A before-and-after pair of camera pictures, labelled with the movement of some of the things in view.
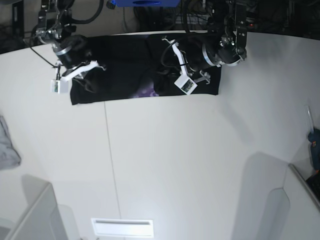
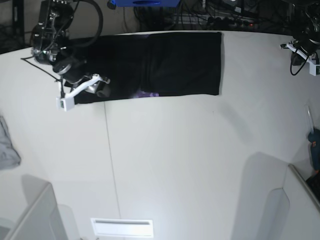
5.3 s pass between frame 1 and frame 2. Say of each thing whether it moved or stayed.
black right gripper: moved
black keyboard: stayed
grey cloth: stayed
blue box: stayed
